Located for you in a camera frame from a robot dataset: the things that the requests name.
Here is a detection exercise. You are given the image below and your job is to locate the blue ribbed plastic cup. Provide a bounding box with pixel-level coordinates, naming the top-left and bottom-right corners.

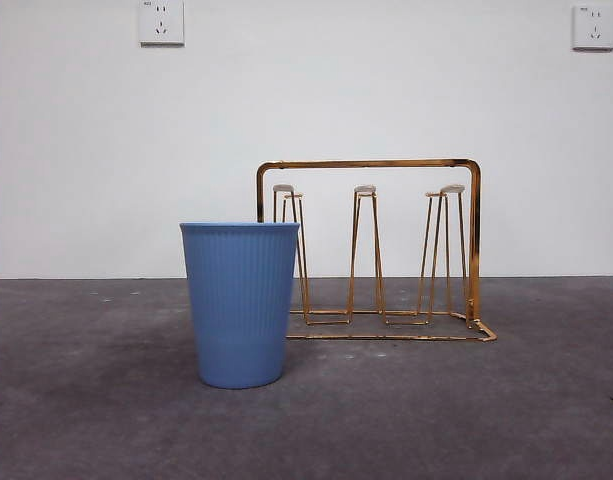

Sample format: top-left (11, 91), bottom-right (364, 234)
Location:
top-left (178, 221), bottom-right (301, 390)

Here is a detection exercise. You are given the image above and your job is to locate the gold wire cup rack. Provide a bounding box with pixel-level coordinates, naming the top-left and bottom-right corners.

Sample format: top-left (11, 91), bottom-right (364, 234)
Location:
top-left (256, 158), bottom-right (498, 344)

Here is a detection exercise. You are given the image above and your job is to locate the white wall socket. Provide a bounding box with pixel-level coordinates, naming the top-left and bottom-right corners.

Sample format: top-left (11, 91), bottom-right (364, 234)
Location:
top-left (571, 3), bottom-right (613, 52)
top-left (138, 0), bottom-right (185, 49)

